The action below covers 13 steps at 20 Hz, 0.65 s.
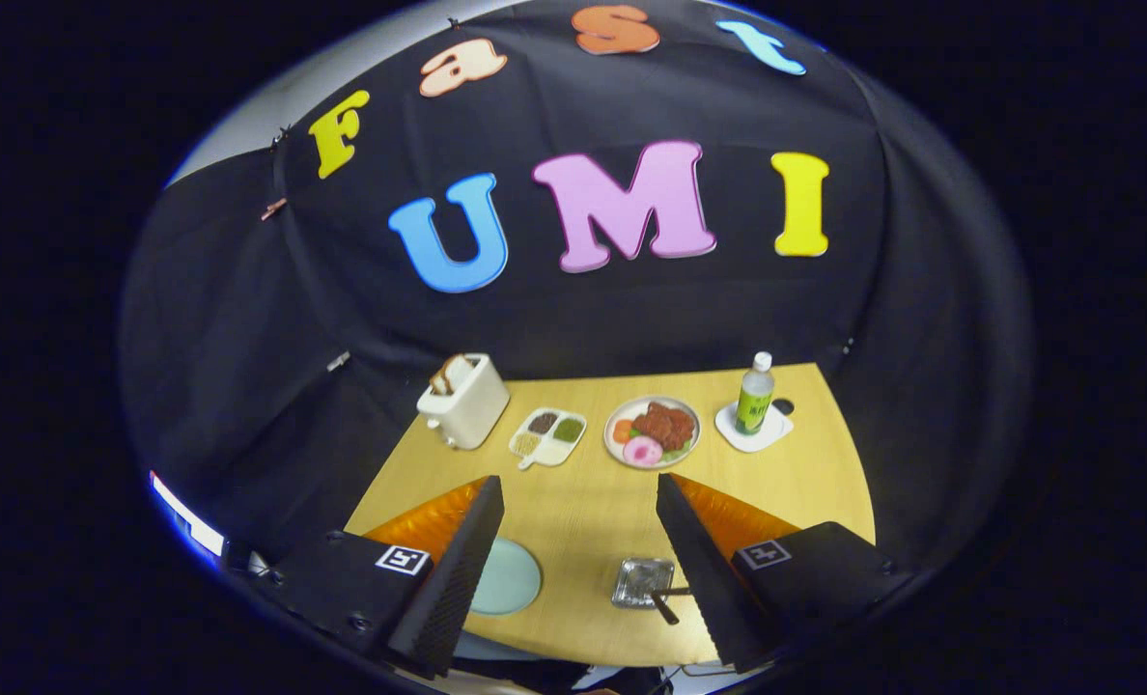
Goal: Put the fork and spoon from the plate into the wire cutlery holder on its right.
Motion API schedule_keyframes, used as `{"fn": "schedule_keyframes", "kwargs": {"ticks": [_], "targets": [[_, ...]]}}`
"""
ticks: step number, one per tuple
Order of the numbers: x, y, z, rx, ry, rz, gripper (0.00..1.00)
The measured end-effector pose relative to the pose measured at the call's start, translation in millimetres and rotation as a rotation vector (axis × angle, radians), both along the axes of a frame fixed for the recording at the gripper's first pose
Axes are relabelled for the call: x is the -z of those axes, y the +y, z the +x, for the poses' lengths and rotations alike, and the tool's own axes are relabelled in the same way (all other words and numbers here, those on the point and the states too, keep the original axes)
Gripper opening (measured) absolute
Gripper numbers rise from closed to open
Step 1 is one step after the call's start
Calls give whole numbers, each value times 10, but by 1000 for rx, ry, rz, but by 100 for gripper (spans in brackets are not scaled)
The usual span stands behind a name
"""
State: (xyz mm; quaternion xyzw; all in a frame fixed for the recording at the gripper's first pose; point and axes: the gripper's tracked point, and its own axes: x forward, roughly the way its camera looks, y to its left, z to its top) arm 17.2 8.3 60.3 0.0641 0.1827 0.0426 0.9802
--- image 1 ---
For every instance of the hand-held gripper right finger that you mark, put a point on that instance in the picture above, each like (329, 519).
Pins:
(704, 579)

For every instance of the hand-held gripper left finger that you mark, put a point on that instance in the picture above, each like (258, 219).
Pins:
(458, 579)

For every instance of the silver fork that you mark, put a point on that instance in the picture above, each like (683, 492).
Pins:
(667, 610)

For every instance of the light green plate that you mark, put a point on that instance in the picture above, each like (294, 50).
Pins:
(508, 579)

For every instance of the perforated metal drain tray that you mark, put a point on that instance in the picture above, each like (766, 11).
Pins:
(636, 579)

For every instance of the white square coaster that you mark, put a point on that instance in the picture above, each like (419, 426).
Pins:
(752, 442)

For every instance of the white plate with meat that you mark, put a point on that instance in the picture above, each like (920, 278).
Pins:
(653, 431)

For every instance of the white divided bean dish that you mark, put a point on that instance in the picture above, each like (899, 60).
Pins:
(547, 439)

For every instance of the white toaster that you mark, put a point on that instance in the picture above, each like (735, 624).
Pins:
(467, 410)

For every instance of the green label drink bottle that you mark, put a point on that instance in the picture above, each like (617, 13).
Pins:
(754, 405)

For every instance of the black table grommet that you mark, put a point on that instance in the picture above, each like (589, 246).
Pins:
(783, 406)

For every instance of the toast slices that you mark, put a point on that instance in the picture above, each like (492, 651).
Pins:
(453, 375)

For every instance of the silver cloth clip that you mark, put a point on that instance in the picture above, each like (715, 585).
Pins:
(339, 361)

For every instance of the lit computer screen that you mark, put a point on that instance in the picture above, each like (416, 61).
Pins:
(187, 516)

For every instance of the black backdrop cloth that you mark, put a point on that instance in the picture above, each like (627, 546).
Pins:
(573, 319)

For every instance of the pink cloth clip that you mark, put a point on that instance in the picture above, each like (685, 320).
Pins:
(273, 208)

